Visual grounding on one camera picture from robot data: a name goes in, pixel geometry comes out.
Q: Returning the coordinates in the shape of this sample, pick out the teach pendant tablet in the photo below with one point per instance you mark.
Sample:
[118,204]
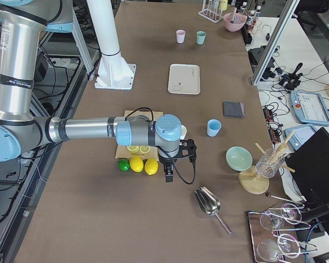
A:
[309,107]

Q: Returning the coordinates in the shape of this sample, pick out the white wire cup rack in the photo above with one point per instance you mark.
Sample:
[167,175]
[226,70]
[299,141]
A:
[210,10]

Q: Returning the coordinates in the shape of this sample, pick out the wine glass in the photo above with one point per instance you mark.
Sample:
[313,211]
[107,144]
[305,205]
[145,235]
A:
[274,219]
[283,249]

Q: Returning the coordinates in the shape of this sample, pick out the green bowl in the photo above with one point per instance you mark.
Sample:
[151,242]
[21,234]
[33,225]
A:
[238,158]

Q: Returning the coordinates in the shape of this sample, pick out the green lime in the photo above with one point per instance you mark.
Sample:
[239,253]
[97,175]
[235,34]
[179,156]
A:
[123,165]

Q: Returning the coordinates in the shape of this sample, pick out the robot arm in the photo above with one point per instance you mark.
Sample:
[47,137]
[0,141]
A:
[25,124]

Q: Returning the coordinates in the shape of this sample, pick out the whole lemon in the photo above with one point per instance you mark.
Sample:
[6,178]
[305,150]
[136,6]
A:
[136,163]
[151,166]

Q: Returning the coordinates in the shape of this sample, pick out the pink cup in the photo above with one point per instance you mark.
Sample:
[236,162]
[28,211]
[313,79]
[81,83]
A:
[180,36]

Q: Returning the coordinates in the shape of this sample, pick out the wooden cutting board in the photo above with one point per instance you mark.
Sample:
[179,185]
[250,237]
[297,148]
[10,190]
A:
[123,153]

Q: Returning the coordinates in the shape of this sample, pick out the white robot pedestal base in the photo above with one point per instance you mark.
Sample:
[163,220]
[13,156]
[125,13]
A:
[113,72]

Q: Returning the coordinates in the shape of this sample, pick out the cream rabbit tray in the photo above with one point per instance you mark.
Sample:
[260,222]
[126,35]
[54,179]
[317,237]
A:
[184,79]

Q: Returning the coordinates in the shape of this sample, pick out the aluminium frame post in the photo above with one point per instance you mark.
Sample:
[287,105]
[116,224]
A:
[272,43]

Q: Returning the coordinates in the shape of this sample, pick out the metal scoop in bowl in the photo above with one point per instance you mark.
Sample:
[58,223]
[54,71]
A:
[233,16]

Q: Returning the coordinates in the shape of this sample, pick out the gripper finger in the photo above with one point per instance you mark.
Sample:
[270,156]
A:
[169,177]

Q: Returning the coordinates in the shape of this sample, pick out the wine glass upper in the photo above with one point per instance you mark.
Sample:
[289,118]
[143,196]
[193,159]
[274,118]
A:
[274,219]

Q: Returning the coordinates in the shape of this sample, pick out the steel ice scoop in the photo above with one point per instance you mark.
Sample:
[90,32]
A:
[210,205]

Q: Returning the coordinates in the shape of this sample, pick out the wine glass lower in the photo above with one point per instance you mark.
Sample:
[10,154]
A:
[283,249]

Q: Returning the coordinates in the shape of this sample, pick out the cream yellow cup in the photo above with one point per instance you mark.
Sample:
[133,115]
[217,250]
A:
[183,132]

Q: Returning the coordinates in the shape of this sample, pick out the black monitor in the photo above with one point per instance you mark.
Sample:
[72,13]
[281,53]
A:
[311,165]

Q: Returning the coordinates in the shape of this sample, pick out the mirror tray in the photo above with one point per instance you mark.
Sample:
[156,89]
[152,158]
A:
[311,235]

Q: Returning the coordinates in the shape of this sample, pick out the pink bowl with ice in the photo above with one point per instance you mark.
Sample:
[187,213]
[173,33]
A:
[237,24]

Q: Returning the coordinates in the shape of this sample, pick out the clear glass cup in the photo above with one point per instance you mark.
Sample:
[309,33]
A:
[269,163]

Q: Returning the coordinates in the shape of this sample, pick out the blue cup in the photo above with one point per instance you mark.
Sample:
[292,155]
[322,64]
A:
[213,127]

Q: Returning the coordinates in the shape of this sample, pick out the grey folded cloth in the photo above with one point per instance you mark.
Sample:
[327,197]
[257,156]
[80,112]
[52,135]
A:
[233,109]

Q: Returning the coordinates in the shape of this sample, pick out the long bar spoon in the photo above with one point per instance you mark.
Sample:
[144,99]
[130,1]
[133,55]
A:
[268,194]

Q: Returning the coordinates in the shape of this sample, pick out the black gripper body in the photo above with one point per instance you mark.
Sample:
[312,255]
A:
[165,161]

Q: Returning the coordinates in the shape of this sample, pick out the green cup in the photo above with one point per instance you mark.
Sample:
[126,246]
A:
[200,37]

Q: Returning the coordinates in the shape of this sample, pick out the yellow cup on rack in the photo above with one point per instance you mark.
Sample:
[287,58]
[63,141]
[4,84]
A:
[223,5]

